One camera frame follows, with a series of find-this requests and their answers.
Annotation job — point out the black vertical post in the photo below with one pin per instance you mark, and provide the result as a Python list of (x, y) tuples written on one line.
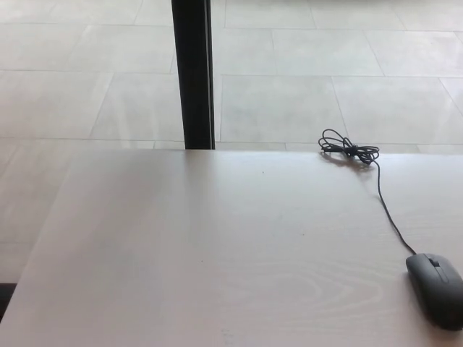
[(191, 72)]

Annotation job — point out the black computer mouse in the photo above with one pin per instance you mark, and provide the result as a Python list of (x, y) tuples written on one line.
[(434, 289)]

